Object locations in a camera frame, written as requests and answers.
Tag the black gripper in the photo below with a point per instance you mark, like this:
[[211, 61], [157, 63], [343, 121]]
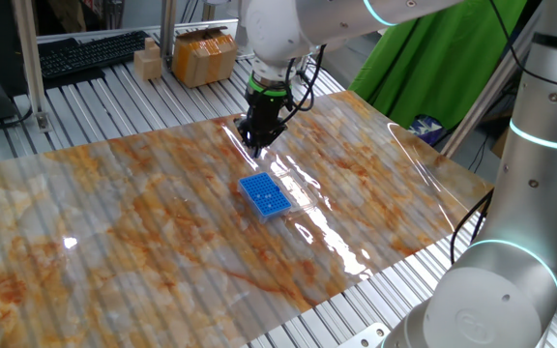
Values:
[[266, 110]]

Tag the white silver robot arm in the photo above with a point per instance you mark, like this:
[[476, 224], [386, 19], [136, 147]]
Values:
[[278, 29]]

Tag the blue pipette tip holder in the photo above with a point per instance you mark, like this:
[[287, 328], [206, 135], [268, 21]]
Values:
[[264, 193]]

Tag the clear plastic holder lid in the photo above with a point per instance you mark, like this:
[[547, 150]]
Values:
[[302, 191]]

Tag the taped cardboard box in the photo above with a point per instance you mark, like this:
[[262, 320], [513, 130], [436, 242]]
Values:
[[203, 58]]

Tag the wooden block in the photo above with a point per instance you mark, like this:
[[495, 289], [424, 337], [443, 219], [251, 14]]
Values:
[[148, 63]]

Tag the orange marble pattern mat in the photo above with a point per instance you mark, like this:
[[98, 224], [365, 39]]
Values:
[[114, 217]]

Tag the blue white patterned bag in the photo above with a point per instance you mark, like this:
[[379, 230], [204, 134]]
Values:
[[426, 129]]

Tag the green cloth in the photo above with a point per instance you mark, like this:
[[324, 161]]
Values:
[[428, 72]]

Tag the black keyboard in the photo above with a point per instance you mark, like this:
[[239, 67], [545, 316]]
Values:
[[90, 53]]

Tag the open cardboard floor box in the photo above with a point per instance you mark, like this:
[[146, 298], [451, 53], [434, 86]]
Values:
[[500, 145]]

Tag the slanted aluminium frame post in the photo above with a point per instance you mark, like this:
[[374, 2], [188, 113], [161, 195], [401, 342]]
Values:
[[481, 104]]

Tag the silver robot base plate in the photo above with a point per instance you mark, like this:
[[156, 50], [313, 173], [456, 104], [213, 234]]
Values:
[[365, 338]]

